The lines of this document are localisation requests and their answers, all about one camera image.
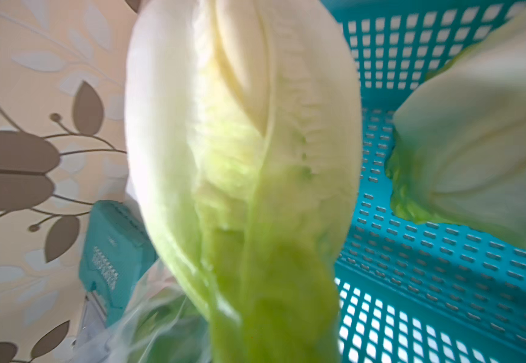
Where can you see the teal plastic basket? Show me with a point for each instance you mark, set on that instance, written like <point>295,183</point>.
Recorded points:
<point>430,292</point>

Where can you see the green chinese cabbage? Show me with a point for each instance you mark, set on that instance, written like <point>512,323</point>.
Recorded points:
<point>459,152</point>

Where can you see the clear pink-dotted zipper bag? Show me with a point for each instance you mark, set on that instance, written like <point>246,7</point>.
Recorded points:
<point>160,324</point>

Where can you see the green plastic tool case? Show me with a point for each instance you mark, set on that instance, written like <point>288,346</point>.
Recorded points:
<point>117,253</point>

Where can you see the pale chinese cabbage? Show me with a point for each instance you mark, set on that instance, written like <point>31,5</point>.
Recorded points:
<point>244,138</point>

